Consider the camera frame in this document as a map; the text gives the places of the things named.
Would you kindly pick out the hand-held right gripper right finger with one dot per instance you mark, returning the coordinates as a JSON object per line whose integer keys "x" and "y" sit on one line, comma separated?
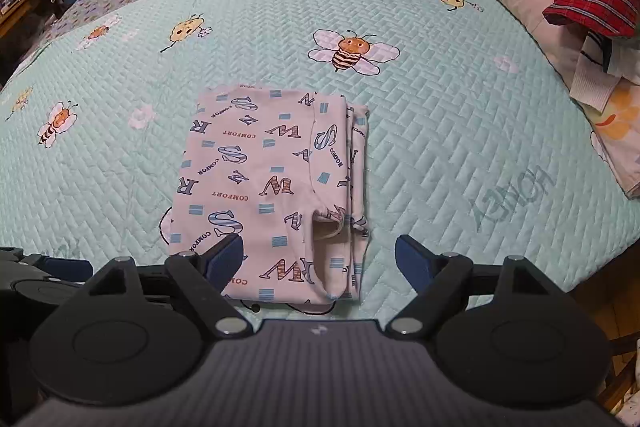
{"x": 410, "y": 262}

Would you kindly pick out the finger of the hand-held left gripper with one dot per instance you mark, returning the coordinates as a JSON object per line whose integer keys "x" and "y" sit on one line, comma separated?
{"x": 65, "y": 267}

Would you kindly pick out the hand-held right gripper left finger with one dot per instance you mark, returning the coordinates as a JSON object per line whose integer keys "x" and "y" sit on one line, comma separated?
{"x": 227, "y": 259}

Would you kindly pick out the white printed long-sleeve shirt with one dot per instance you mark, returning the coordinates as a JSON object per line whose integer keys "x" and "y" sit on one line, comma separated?
{"x": 280, "y": 187}

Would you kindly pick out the mint bee-print quilt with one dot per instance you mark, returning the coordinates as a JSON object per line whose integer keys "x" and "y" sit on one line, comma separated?
{"x": 450, "y": 132}

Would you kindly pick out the white crumpled garment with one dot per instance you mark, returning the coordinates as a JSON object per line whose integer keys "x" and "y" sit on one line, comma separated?
{"x": 600, "y": 67}

